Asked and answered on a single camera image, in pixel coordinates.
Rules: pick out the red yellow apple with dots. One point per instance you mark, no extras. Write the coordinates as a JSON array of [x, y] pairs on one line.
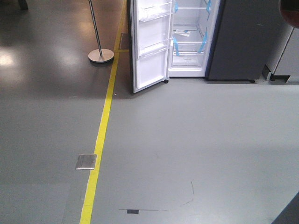
[[289, 10]]

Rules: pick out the fridge door with shelves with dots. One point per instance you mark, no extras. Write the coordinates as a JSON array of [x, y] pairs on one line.
[[149, 23]]

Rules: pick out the white open fridge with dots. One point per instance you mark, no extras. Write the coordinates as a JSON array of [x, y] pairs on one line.
[[191, 15]]

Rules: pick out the clear middle door bin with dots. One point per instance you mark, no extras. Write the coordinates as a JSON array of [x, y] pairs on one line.
[[154, 48]]

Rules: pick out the clear door bin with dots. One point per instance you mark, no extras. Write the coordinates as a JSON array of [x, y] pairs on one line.
[[153, 9], [154, 48]]

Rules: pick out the silver sign stand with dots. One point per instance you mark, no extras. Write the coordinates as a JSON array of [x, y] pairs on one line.
[[98, 55]]

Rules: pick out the blue tape on drawer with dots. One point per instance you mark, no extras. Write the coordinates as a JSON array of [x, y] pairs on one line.
[[175, 43]]

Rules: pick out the white manual packet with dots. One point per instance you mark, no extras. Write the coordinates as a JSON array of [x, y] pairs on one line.
[[182, 32]]

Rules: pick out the blue tape strip lower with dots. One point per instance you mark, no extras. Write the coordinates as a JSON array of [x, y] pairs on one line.
[[204, 41]]

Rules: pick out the blue tape strip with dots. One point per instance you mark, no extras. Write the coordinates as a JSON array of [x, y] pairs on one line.
[[208, 8], [204, 41]]

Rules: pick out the clear upper door bin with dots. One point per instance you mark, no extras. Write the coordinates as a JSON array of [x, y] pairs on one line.
[[153, 9]]

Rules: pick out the blue tape strip middle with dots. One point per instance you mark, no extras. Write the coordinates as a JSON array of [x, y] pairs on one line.
[[208, 8]]

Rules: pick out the grey stone kitchen counter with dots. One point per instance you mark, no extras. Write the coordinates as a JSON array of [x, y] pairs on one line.
[[290, 214]]

